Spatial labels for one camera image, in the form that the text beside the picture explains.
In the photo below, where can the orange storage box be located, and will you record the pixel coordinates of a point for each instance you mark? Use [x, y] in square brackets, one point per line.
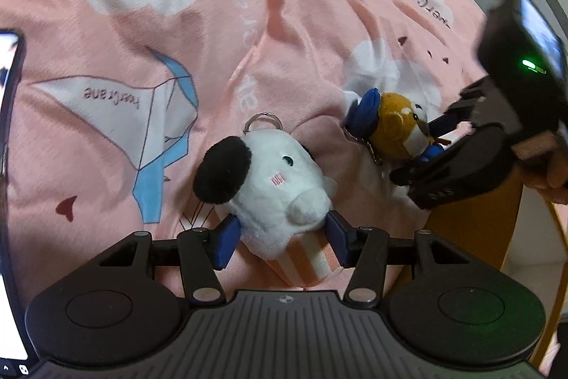
[488, 228]

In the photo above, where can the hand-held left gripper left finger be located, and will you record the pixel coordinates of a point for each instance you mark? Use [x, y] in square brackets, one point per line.
[226, 243]

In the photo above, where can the white plush dog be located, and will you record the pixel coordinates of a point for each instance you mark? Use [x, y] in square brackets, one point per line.
[275, 174]

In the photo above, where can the person's right hand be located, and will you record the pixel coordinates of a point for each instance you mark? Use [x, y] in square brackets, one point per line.
[550, 170]

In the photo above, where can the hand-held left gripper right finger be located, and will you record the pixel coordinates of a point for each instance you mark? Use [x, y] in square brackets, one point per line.
[336, 238]

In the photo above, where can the pink printed blanket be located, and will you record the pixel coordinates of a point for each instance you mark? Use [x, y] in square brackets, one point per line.
[266, 28]

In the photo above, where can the black smartphone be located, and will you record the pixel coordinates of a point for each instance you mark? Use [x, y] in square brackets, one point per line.
[6, 228]

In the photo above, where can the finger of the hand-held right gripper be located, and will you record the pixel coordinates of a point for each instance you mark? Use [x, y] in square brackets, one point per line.
[470, 108]
[457, 174]

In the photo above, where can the brown plush bear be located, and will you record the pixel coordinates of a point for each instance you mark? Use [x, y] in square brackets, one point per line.
[395, 117]

